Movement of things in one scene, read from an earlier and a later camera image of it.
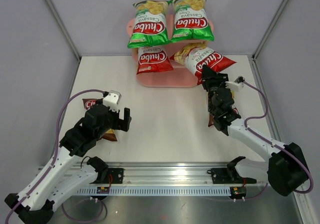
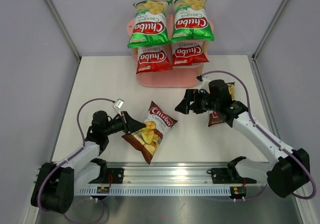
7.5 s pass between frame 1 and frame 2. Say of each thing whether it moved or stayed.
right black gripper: moved
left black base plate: stayed
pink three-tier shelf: stayed
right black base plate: stayed
